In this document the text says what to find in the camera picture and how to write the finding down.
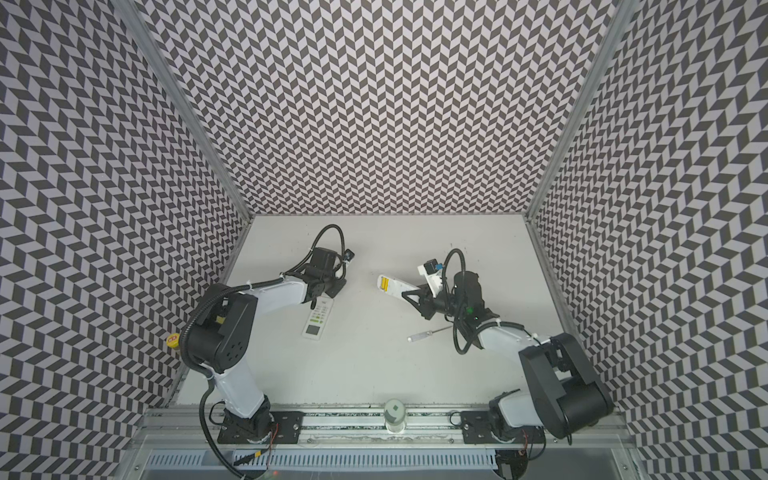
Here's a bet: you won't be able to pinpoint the white remote green buttons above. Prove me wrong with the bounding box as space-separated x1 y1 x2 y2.
376 275 419 298

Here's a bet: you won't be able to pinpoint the clear handle screwdriver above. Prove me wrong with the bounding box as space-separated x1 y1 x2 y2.
407 325 452 343

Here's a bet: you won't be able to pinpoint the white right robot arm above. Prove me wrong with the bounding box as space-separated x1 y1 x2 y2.
378 268 614 443

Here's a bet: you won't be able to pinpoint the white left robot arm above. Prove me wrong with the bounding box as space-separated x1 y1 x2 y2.
179 247 354 419

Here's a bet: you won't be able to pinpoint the white TCL remote control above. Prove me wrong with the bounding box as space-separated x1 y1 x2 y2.
302 296 334 341

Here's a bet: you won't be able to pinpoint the black corrugated left cable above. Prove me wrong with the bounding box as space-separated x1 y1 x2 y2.
287 223 348 277

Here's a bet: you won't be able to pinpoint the black corrugated cable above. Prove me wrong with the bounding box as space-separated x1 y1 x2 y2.
440 248 532 356
287 223 348 277

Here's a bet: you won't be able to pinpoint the black corrugated right cable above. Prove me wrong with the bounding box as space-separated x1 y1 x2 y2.
440 248 532 356

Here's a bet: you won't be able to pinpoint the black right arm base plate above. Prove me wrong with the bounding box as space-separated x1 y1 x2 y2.
459 410 545 445

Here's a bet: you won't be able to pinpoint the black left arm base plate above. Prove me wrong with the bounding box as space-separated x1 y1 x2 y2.
217 410 305 445

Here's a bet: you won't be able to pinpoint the aluminium front rail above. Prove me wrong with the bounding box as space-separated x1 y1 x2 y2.
134 407 631 451

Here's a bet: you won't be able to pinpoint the aluminium corner post left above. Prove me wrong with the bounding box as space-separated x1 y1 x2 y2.
112 0 253 220

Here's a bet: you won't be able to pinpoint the aluminium corner post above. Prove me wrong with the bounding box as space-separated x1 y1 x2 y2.
112 0 253 220
525 0 641 223

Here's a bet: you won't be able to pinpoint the aluminium corner post right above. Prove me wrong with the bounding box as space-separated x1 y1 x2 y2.
525 0 641 223

